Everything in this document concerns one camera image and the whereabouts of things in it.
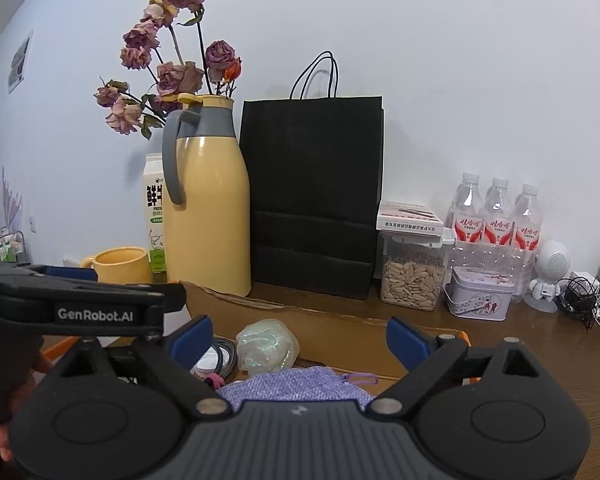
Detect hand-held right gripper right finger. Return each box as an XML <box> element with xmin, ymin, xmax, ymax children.
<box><xmin>364</xmin><ymin>316</ymin><xmax>544</xmax><ymax>421</ymax></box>

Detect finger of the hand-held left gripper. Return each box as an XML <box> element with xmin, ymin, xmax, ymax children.
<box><xmin>0</xmin><ymin>276</ymin><xmax>184</xmax><ymax>307</ymax></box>
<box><xmin>29</xmin><ymin>265</ymin><xmax>100</xmax><ymax>284</ymax></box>

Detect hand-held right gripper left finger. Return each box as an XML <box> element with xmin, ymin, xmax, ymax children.
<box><xmin>56</xmin><ymin>315</ymin><xmax>233</xmax><ymax>418</ymax></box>

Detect white ribbed lid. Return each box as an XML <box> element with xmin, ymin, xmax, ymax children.
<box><xmin>194</xmin><ymin>341</ymin><xmax>222</xmax><ymax>367</ymax></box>

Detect thick braided black cable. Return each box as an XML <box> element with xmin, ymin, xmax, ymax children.
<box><xmin>206</xmin><ymin>337</ymin><xmax>239</xmax><ymax>377</ymax></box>

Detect red cardboard box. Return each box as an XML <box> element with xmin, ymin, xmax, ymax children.
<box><xmin>40</xmin><ymin>280</ymin><xmax>481</xmax><ymax>392</ymax></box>

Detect iridescent plastic bag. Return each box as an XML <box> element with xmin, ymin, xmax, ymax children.
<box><xmin>235</xmin><ymin>318</ymin><xmax>300</xmax><ymax>374</ymax></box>

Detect purple knitted pouch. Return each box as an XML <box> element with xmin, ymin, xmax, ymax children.
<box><xmin>214</xmin><ymin>365</ymin><xmax>382</xmax><ymax>412</ymax></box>

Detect person's left hand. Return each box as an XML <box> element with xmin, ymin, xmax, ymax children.
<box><xmin>0</xmin><ymin>337</ymin><xmax>52</xmax><ymax>463</ymax></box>

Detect yellow mug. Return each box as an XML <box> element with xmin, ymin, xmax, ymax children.
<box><xmin>79</xmin><ymin>246</ymin><xmax>153</xmax><ymax>285</ymax></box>

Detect clear jar of seeds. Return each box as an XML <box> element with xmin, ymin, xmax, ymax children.
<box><xmin>379</xmin><ymin>232</ymin><xmax>456</xmax><ymax>312</ymax></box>

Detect metal storage rack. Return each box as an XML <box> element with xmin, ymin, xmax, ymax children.
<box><xmin>0</xmin><ymin>227</ymin><xmax>32</xmax><ymax>264</ymax></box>

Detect pale purple tin box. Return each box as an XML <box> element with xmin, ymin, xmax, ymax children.
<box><xmin>442</xmin><ymin>265</ymin><xmax>515</xmax><ymax>322</ymax></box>

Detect white milk carton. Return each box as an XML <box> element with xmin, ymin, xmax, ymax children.
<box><xmin>143</xmin><ymin>152</ymin><xmax>169</xmax><ymax>282</ymax></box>

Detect flat white box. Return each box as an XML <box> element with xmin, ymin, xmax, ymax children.
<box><xmin>376</xmin><ymin>201</ymin><xmax>445</xmax><ymax>235</ymax></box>

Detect yellow thermos jug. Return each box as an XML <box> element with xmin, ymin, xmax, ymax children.
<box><xmin>161</xmin><ymin>92</ymin><xmax>254</xmax><ymax>297</ymax></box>

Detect clear water bottle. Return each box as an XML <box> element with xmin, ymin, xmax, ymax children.
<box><xmin>449</xmin><ymin>172</ymin><xmax>484</xmax><ymax>267</ymax></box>
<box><xmin>481</xmin><ymin>177</ymin><xmax>512</xmax><ymax>272</ymax></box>
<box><xmin>509</xmin><ymin>183</ymin><xmax>542</xmax><ymax>304</ymax></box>

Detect white robot toy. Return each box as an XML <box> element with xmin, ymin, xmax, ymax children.
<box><xmin>523</xmin><ymin>239</ymin><xmax>572</xmax><ymax>314</ymax></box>

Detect black paper bag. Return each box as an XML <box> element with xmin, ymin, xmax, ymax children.
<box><xmin>239</xmin><ymin>50</ymin><xmax>385</xmax><ymax>301</ymax></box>

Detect dried pink flowers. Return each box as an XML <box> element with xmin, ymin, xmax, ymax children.
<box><xmin>93</xmin><ymin>0</ymin><xmax>244</xmax><ymax>141</ymax></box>

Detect tangle of charging cables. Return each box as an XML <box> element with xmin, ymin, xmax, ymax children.
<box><xmin>554</xmin><ymin>269</ymin><xmax>600</xmax><ymax>332</ymax></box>

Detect wall picture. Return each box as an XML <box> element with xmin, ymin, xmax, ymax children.
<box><xmin>7</xmin><ymin>29</ymin><xmax>35</xmax><ymax>94</ymax></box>

